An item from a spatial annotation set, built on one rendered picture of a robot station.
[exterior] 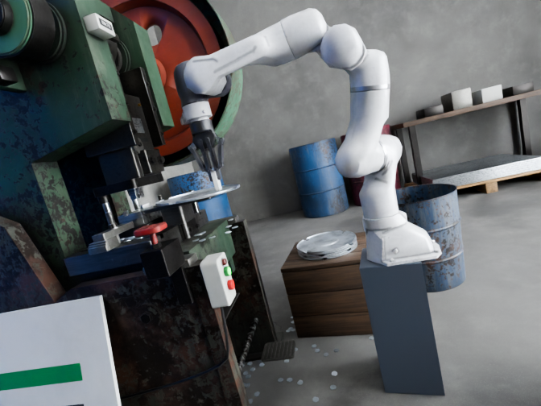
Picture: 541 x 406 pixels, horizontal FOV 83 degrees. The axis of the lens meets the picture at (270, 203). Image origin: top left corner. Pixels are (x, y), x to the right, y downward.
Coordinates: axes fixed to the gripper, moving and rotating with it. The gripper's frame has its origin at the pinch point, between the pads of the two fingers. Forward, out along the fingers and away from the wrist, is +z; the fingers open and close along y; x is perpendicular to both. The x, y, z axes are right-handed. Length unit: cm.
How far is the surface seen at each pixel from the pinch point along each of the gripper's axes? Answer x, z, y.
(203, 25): 33, -63, 2
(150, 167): -4.0, -9.5, -19.5
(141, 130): 2.2, -23.3, -22.2
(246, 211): 332, 65, -79
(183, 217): -4.0, 9.1, -13.2
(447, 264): 52, 69, 85
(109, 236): -20.6, 7.6, -29.4
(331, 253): 31, 44, 32
